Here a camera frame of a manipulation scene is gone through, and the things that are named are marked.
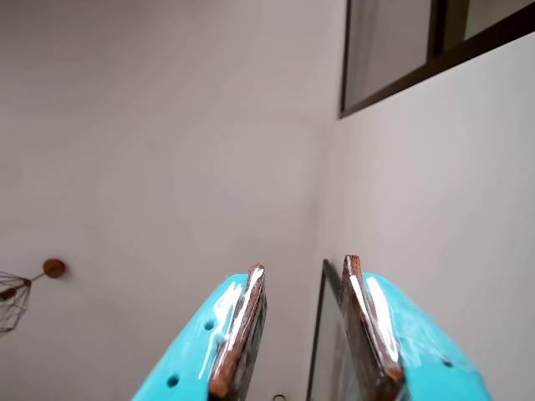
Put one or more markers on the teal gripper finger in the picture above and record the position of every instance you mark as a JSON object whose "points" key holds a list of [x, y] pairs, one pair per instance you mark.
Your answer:
{"points": [[426, 359], [188, 363]]}

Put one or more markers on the round ceiling spotlight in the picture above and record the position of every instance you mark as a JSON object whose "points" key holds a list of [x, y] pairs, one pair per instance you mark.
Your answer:
{"points": [[280, 397]]}

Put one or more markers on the dark brown framed window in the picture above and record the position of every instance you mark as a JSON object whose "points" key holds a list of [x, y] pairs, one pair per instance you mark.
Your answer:
{"points": [[388, 50]]}

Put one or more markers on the black framed wall picture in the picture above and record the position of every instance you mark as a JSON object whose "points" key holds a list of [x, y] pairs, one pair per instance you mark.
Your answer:
{"points": [[330, 342]]}

